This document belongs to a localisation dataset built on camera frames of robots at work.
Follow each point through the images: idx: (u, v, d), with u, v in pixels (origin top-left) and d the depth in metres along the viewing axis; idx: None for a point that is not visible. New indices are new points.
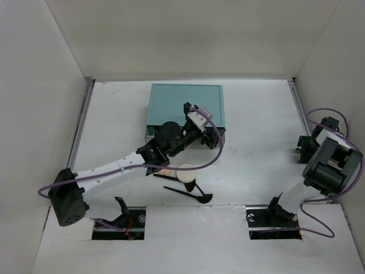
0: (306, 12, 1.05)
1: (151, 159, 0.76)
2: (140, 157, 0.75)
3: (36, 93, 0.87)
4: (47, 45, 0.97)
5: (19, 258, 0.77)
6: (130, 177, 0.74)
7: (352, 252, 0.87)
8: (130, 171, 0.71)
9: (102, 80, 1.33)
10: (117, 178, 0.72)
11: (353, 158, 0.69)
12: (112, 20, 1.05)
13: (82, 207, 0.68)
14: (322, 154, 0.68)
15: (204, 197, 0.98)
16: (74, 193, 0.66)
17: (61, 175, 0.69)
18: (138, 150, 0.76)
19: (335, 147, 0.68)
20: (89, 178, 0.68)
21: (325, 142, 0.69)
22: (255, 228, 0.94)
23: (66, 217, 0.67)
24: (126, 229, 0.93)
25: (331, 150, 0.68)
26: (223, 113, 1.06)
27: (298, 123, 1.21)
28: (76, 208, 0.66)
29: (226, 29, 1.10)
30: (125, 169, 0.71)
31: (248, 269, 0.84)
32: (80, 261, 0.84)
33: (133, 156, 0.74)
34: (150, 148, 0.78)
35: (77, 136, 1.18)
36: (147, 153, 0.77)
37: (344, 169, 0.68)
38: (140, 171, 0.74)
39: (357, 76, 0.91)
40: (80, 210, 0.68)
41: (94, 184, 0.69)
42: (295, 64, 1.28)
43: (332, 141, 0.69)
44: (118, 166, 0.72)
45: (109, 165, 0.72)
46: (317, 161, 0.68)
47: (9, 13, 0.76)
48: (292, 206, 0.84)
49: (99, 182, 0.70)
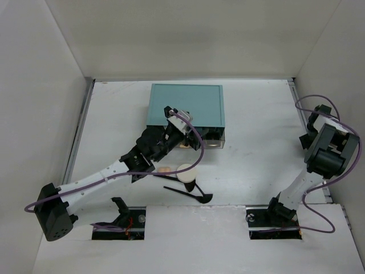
0: (306, 12, 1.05)
1: (137, 166, 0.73)
2: (123, 165, 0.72)
3: (36, 93, 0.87)
4: (47, 44, 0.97)
5: (20, 258, 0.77)
6: (117, 184, 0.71)
7: (352, 252, 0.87)
8: (114, 180, 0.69)
9: (102, 80, 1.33)
10: (102, 189, 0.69)
11: (351, 141, 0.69)
12: (111, 20, 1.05)
13: (69, 221, 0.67)
14: (321, 140, 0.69)
15: (204, 197, 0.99)
16: (60, 208, 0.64)
17: (44, 192, 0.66)
18: (121, 157, 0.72)
19: (333, 132, 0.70)
20: (74, 191, 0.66)
21: (324, 127, 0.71)
22: (255, 228, 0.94)
23: (53, 232, 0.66)
24: (126, 229, 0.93)
25: (330, 134, 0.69)
26: (224, 113, 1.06)
27: (298, 123, 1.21)
28: (63, 222, 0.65)
29: (226, 29, 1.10)
30: (109, 179, 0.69)
31: (248, 269, 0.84)
32: (81, 261, 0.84)
33: (116, 165, 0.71)
34: (134, 154, 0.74)
35: (77, 136, 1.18)
36: (131, 160, 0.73)
37: (344, 153, 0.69)
38: (125, 179, 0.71)
39: (356, 77, 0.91)
40: (68, 223, 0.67)
41: (78, 197, 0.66)
42: (295, 64, 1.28)
43: (330, 126, 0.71)
44: (101, 176, 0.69)
45: (92, 176, 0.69)
46: (317, 146, 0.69)
47: (8, 12, 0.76)
48: (295, 201, 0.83)
49: (84, 195, 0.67)
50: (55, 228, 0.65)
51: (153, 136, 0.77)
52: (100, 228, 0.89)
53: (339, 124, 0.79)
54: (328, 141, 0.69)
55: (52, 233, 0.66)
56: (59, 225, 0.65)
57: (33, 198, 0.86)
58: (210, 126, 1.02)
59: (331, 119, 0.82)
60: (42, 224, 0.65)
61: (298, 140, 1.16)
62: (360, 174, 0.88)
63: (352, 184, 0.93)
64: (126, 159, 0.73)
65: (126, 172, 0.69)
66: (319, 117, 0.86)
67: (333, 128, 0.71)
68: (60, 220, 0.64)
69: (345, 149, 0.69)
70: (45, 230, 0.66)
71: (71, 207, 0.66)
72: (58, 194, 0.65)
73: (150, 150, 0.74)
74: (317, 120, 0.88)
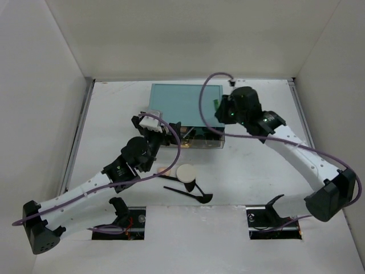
0: (306, 12, 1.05)
1: (119, 177, 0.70)
2: (104, 177, 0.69)
3: (36, 94, 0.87)
4: (47, 45, 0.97)
5: (20, 258, 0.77)
6: (99, 197, 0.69)
7: (352, 253, 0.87)
8: (94, 194, 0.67)
9: (102, 80, 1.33)
10: (84, 204, 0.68)
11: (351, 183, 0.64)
12: (112, 20, 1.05)
13: (53, 236, 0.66)
14: (329, 208, 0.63)
15: (204, 196, 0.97)
16: (40, 226, 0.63)
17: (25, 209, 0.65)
18: (103, 169, 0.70)
19: (336, 190, 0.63)
20: (53, 209, 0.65)
21: (330, 196, 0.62)
22: (255, 228, 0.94)
23: (40, 246, 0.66)
24: (126, 229, 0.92)
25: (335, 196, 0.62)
26: None
27: (298, 122, 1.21)
28: (47, 238, 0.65)
29: (226, 28, 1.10)
30: (89, 194, 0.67)
31: (248, 270, 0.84)
32: (82, 261, 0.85)
33: (97, 177, 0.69)
34: (117, 165, 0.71)
35: (77, 136, 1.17)
36: (113, 171, 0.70)
37: (347, 193, 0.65)
38: (107, 192, 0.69)
39: (357, 77, 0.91)
40: (52, 238, 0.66)
41: (58, 213, 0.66)
42: (295, 64, 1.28)
43: (332, 188, 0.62)
44: (81, 191, 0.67)
45: (73, 191, 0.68)
46: (329, 214, 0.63)
47: (9, 13, 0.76)
48: (290, 210, 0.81)
49: (63, 212, 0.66)
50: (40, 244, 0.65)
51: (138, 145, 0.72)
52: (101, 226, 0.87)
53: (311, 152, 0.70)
54: (336, 201, 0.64)
55: (39, 248, 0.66)
56: (42, 241, 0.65)
57: (33, 198, 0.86)
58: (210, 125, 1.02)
59: (298, 146, 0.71)
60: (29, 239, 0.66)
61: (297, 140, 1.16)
62: (360, 174, 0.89)
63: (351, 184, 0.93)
64: (108, 170, 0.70)
65: (108, 184, 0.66)
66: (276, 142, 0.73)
67: (333, 186, 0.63)
68: (40, 237, 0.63)
69: (348, 190, 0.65)
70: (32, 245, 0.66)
71: (52, 224, 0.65)
72: (37, 213, 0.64)
73: (134, 162, 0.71)
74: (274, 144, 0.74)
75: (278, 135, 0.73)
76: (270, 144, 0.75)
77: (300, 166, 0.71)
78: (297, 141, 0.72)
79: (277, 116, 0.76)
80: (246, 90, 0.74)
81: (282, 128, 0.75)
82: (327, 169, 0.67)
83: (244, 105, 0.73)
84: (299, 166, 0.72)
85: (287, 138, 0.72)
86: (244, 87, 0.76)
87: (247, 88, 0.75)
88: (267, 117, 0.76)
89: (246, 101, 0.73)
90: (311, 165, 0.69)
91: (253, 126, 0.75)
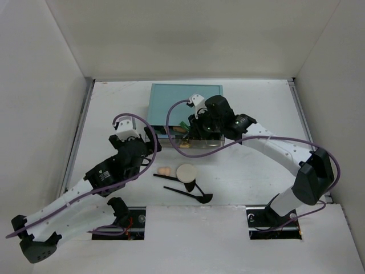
0: (306, 12, 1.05)
1: (102, 182, 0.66)
2: (86, 184, 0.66)
3: (36, 94, 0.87)
4: (47, 45, 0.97)
5: (20, 258, 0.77)
6: (84, 204, 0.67)
7: (352, 253, 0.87)
8: (77, 203, 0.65)
9: (102, 80, 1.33)
10: (69, 213, 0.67)
11: (324, 158, 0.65)
12: (111, 20, 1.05)
13: (45, 246, 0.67)
14: (311, 187, 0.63)
15: (204, 196, 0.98)
16: (27, 240, 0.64)
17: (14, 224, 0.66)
18: (85, 176, 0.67)
19: (312, 169, 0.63)
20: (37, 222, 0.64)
21: (307, 176, 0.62)
22: (254, 228, 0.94)
23: (35, 256, 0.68)
24: (126, 229, 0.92)
25: (312, 174, 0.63)
26: None
27: (298, 122, 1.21)
28: (38, 250, 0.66)
29: (225, 29, 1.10)
30: (72, 203, 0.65)
31: (248, 270, 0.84)
32: (82, 261, 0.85)
33: (79, 185, 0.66)
34: (99, 169, 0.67)
35: (77, 136, 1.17)
36: (96, 176, 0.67)
37: (326, 168, 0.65)
38: (92, 198, 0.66)
39: (357, 76, 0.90)
40: (44, 249, 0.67)
41: (44, 226, 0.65)
42: (295, 64, 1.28)
43: (306, 167, 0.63)
44: (64, 201, 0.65)
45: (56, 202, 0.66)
46: (313, 193, 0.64)
47: (9, 12, 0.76)
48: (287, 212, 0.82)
49: (48, 224, 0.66)
50: (33, 255, 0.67)
51: (132, 149, 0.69)
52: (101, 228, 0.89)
53: (280, 140, 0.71)
54: (315, 180, 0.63)
55: (35, 257, 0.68)
56: (35, 253, 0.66)
57: (34, 198, 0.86)
58: None
59: (270, 138, 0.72)
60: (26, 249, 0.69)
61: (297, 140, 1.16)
62: (360, 174, 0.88)
63: (351, 184, 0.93)
64: (90, 175, 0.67)
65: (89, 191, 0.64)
66: (251, 140, 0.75)
67: (308, 166, 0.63)
68: (29, 250, 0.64)
69: (325, 165, 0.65)
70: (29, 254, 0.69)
71: (39, 237, 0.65)
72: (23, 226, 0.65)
73: (128, 165, 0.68)
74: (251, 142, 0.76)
75: (251, 132, 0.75)
76: (247, 143, 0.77)
77: (276, 156, 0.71)
78: (268, 134, 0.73)
79: (248, 117, 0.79)
80: (216, 99, 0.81)
81: (254, 125, 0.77)
82: (300, 153, 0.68)
83: (217, 112, 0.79)
84: (276, 158, 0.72)
85: (258, 134, 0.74)
86: (214, 96, 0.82)
87: (217, 97, 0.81)
88: (239, 120, 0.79)
89: (218, 109, 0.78)
90: (284, 152, 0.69)
91: (229, 129, 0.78)
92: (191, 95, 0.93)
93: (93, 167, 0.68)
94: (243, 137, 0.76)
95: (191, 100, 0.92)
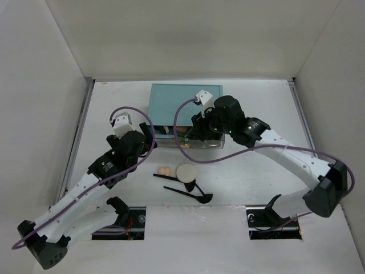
0: (307, 12, 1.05)
1: (107, 172, 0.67)
2: (92, 177, 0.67)
3: (36, 94, 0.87)
4: (47, 45, 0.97)
5: (20, 258, 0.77)
6: (92, 198, 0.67)
7: (352, 253, 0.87)
8: (86, 197, 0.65)
9: (102, 81, 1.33)
10: (78, 209, 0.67)
11: (342, 172, 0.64)
12: (112, 20, 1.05)
13: (57, 247, 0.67)
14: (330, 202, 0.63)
15: (204, 196, 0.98)
16: (39, 244, 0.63)
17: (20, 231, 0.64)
18: (88, 169, 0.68)
19: (332, 184, 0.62)
20: (48, 222, 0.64)
21: (327, 191, 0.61)
22: (254, 228, 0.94)
23: (48, 260, 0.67)
24: (126, 229, 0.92)
25: (332, 190, 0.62)
26: None
27: (298, 122, 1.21)
28: (51, 252, 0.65)
29: (225, 29, 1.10)
30: (81, 197, 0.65)
31: (248, 270, 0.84)
32: (82, 261, 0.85)
33: (85, 179, 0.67)
34: (102, 161, 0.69)
35: (77, 136, 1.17)
36: (99, 168, 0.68)
37: (343, 182, 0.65)
38: (100, 191, 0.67)
39: (357, 76, 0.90)
40: (56, 250, 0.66)
41: (55, 225, 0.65)
42: (295, 64, 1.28)
43: (327, 184, 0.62)
44: (72, 197, 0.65)
45: (64, 200, 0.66)
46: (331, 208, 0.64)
47: (9, 12, 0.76)
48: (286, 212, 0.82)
49: (60, 222, 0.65)
50: (46, 259, 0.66)
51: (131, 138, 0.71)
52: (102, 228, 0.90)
53: (297, 152, 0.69)
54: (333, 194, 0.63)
55: (47, 262, 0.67)
56: (48, 256, 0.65)
57: (34, 199, 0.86)
58: None
59: (286, 148, 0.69)
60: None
61: (297, 140, 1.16)
62: (360, 174, 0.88)
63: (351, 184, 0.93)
64: (93, 169, 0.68)
65: (98, 183, 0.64)
66: (266, 149, 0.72)
67: (329, 182, 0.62)
68: (43, 254, 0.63)
69: (343, 180, 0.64)
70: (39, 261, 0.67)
71: (51, 237, 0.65)
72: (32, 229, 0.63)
73: (131, 153, 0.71)
74: (264, 150, 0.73)
75: (265, 140, 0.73)
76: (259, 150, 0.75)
77: (292, 167, 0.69)
78: (285, 142, 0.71)
79: (260, 121, 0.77)
80: (227, 101, 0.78)
81: (268, 132, 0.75)
82: (319, 165, 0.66)
83: (228, 115, 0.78)
84: (290, 167, 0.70)
85: (274, 142, 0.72)
86: (224, 98, 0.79)
87: (228, 100, 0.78)
88: (252, 125, 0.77)
89: (230, 113, 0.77)
90: (302, 164, 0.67)
91: (240, 134, 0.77)
92: (199, 92, 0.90)
93: (95, 161, 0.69)
94: (256, 144, 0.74)
95: (199, 98, 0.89)
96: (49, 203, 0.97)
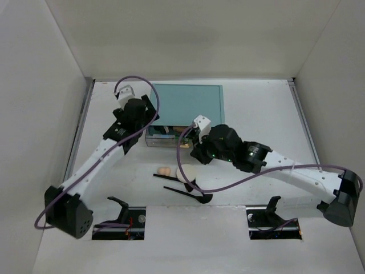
0: (306, 12, 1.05)
1: (122, 135, 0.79)
2: (109, 141, 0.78)
3: (36, 94, 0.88)
4: (47, 44, 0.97)
5: (20, 258, 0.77)
6: (110, 160, 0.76)
7: (352, 252, 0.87)
8: (109, 156, 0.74)
9: (102, 80, 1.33)
10: (101, 170, 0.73)
11: (352, 181, 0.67)
12: (112, 20, 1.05)
13: (87, 210, 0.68)
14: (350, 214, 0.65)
15: (204, 196, 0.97)
16: (73, 200, 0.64)
17: (48, 197, 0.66)
18: (104, 136, 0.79)
19: (348, 197, 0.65)
20: (78, 181, 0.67)
21: (346, 205, 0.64)
22: (255, 228, 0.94)
23: (80, 224, 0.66)
24: (126, 229, 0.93)
25: (350, 202, 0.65)
26: (223, 113, 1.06)
27: (298, 122, 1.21)
28: (83, 212, 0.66)
29: (226, 29, 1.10)
30: (104, 157, 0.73)
31: (248, 270, 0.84)
32: (82, 261, 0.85)
33: (102, 144, 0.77)
34: (114, 129, 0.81)
35: (77, 136, 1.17)
36: (114, 134, 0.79)
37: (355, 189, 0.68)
38: (117, 152, 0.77)
39: (357, 76, 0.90)
40: (86, 213, 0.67)
41: (84, 184, 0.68)
42: (295, 64, 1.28)
43: (344, 198, 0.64)
44: (96, 158, 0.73)
45: (87, 163, 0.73)
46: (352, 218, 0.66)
47: (9, 12, 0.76)
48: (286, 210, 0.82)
49: (88, 181, 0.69)
50: (78, 222, 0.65)
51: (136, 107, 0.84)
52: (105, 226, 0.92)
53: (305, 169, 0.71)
54: (351, 205, 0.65)
55: (78, 227, 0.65)
56: (81, 217, 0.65)
57: (34, 198, 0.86)
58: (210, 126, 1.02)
59: (293, 168, 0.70)
60: (64, 225, 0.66)
61: (297, 140, 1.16)
62: (360, 174, 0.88)
63: None
64: (108, 135, 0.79)
65: (117, 143, 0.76)
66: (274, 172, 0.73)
67: (345, 195, 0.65)
68: (78, 210, 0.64)
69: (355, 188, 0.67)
70: (70, 230, 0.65)
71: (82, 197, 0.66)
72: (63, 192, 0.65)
73: (136, 117, 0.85)
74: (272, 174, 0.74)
75: (271, 163, 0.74)
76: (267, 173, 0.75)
77: (304, 186, 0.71)
78: (291, 162, 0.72)
79: (260, 144, 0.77)
80: (224, 132, 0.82)
81: (270, 154, 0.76)
82: (330, 178, 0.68)
83: (227, 145, 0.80)
84: (302, 186, 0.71)
85: (280, 164, 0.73)
86: (220, 129, 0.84)
87: (224, 131, 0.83)
88: (252, 149, 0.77)
89: (227, 143, 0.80)
90: (314, 181, 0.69)
91: (243, 162, 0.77)
92: (197, 117, 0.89)
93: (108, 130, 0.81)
94: (262, 169, 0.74)
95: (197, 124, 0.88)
96: None
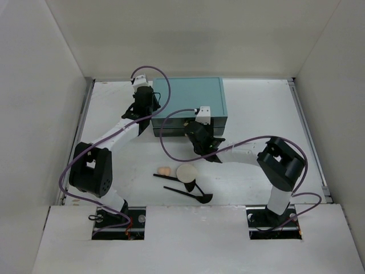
0: (306, 12, 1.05)
1: (138, 116, 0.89)
2: (126, 120, 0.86)
3: (35, 95, 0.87)
4: (47, 44, 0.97)
5: (19, 258, 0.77)
6: (130, 135, 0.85)
7: (353, 252, 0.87)
8: (130, 128, 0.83)
9: (102, 80, 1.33)
10: (122, 138, 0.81)
11: (279, 142, 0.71)
12: (112, 20, 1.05)
13: (110, 171, 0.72)
14: (276, 170, 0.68)
15: (204, 196, 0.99)
16: (102, 152, 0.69)
17: (77, 152, 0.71)
18: (122, 116, 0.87)
19: (268, 154, 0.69)
20: (105, 140, 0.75)
21: (266, 162, 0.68)
22: (255, 228, 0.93)
23: (105, 178, 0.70)
24: (126, 229, 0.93)
25: (271, 158, 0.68)
26: (226, 103, 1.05)
27: (297, 122, 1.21)
28: (109, 169, 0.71)
29: (226, 29, 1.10)
30: (126, 128, 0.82)
31: (247, 270, 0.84)
32: (81, 261, 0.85)
33: (122, 121, 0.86)
34: (131, 112, 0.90)
35: (77, 136, 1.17)
36: (130, 116, 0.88)
37: (285, 150, 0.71)
38: (134, 129, 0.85)
39: (357, 76, 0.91)
40: (109, 172, 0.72)
41: (110, 144, 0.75)
42: (295, 64, 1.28)
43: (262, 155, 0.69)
44: (118, 128, 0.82)
45: (110, 131, 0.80)
46: (284, 176, 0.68)
47: (9, 13, 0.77)
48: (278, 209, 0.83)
49: (114, 141, 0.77)
50: (103, 178, 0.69)
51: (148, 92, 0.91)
52: (106, 226, 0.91)
53: (242, 144, 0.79)
54: (276, 163, 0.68)
55: (101, 184, 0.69)
56: (106, 173, 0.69)
57: (34, 198, 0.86)
58: (213, 116, 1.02)
59: (234, 146, 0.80)
60: (89, 179, 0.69)
61: (297, 140, 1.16)
62: (360, 174, 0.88)
63: (352, 184, 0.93)
64: (126, 116, 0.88)
65: (134, 121, 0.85)
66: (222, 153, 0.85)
67: (265, 154, 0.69)
68: (106, 163, 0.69)
69: (284, 148, 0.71)
70: (94, 183, 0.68)
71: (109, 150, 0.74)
72: (92, 144, 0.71)
73: (146, 103, 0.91)
74: (223, 155, 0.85)
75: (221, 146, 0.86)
76: (220, 157, 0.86)
77: (246, 159, 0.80)
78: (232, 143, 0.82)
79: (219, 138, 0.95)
80: (194, 127, 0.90)
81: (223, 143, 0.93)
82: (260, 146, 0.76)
83: (197, 138, 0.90)
84: (247, 160, 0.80)
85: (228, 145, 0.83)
86: (191, 124, 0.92)
87: (195, 125, 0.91)
88: (215, 143, 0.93)
89: (198, 137, 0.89)
90: (246, 150, 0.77)
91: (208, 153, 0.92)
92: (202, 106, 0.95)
93: (125, 114, 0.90)
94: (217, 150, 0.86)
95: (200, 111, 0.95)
96: (49, 203, 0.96)
